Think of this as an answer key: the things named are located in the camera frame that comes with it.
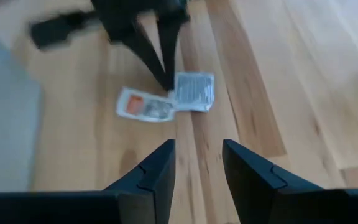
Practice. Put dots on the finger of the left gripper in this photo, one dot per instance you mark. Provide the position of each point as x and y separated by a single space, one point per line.
141 46
169 46

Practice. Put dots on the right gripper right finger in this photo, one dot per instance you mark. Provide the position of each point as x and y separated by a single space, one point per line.
291 205

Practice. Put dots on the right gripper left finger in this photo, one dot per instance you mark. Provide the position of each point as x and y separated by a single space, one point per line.
73 208

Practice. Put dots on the grey print white packet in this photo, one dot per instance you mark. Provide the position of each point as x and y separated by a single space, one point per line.
194 91

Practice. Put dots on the translucent plastic bin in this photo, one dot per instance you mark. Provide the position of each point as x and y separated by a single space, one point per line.
5 109

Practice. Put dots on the red print white packet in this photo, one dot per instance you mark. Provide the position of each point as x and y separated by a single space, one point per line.
135 105

